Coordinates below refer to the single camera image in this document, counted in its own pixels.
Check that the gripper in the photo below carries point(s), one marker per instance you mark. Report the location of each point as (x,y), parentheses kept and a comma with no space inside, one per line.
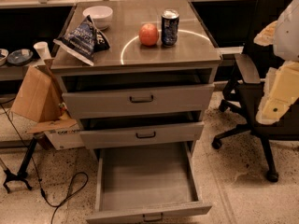
(288,34)

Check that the blue chip bag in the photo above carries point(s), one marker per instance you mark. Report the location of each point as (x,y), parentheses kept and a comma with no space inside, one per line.
(83,41)

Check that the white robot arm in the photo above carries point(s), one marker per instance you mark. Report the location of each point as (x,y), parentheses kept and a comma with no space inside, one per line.
(283,34)

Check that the grey top drawer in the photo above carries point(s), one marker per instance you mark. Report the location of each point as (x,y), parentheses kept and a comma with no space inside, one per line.
(106,104)

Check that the grey drawer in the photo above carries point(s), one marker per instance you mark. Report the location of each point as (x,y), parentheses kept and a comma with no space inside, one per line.
(138,136)
(145,184)
(106,104)

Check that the grey drawer cabinet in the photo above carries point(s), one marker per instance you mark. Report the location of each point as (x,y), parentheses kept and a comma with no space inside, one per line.
(192,60)

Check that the grey bottom drawer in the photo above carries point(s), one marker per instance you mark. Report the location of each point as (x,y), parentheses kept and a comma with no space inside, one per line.
(145,184)

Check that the grey middle drawer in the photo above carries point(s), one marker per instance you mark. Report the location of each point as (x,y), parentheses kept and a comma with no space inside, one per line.
(138,136)

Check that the brown paper bag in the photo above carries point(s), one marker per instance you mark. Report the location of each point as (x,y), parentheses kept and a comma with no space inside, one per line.
(38,98)

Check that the black office chair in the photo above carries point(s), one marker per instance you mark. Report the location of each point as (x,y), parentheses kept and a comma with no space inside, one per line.
(244,89)

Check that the blue soda can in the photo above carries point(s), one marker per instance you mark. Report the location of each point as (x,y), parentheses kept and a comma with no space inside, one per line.
(169,27)

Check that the red apple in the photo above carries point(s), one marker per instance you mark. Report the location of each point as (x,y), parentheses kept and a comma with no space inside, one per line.
(148,34)

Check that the white bowl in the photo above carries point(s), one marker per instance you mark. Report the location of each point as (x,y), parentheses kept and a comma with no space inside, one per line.
(100,15)

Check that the white cardboard box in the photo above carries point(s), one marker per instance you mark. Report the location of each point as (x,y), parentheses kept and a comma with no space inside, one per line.
(63,134)

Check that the white paper cup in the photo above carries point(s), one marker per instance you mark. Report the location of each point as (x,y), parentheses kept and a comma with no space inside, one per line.
(42,50)

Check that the dark blue plate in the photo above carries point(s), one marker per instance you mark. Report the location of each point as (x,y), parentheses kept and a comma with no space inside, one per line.
(20,57)

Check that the black tripod stand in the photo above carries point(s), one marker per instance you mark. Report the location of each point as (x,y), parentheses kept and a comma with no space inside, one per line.
(21,175)

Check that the small bowl at left edge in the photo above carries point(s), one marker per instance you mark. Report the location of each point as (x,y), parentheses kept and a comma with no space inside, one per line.
(3,56)

